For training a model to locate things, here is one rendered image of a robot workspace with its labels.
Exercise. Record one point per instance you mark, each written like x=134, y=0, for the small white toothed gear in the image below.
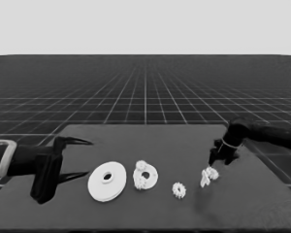
x=214, y=176
x=182, y=191
x=143, y=165
x=137, y=184

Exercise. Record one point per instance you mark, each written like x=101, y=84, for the large thick white disc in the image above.
x=114, y=181

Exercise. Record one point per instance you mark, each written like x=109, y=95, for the white round carrier with pins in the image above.
x=153, y=179

